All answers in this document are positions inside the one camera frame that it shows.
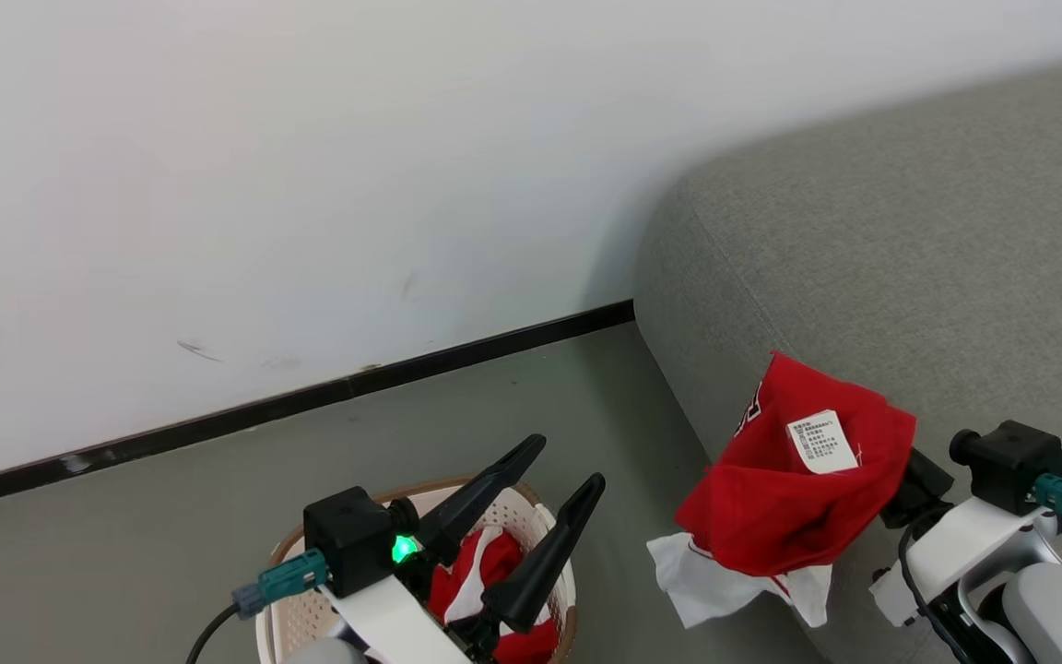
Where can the cream perforated laundry basket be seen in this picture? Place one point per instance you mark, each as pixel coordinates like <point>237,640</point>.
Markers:
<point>310,618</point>

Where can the grey fabric sofa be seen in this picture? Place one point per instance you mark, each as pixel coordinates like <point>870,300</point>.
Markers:
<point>909,231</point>

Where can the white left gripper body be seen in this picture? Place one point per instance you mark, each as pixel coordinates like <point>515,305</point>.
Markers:
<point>393,618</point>

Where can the red shirt with care label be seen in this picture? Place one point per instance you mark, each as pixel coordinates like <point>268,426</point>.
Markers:
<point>771,498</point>

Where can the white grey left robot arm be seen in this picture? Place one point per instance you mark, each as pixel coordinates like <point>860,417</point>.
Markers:
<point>319,653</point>

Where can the teal left camera connector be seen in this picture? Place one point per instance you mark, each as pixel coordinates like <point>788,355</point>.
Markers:
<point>287,579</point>

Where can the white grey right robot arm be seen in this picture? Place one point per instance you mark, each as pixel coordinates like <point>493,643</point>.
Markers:
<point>1056,609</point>

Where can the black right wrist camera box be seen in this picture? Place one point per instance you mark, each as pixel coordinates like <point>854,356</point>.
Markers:
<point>1006,461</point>

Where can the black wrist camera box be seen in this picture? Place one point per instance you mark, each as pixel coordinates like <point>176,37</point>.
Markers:
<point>1006,461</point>
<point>347,539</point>

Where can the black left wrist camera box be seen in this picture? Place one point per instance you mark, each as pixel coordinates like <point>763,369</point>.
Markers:
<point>347,539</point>

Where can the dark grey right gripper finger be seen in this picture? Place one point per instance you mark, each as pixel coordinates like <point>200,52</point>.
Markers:
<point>904,512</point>
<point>929,475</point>

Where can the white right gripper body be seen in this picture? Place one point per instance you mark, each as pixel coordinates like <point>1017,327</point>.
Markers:
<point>955,544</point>

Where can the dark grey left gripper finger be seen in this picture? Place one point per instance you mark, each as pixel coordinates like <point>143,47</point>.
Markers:
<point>476,503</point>
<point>540,572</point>

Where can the red shirt with white stripe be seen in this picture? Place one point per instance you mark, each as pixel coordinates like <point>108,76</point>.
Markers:
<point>480,567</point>

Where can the black baseboard strip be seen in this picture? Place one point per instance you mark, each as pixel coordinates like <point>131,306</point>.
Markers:
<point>310,398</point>

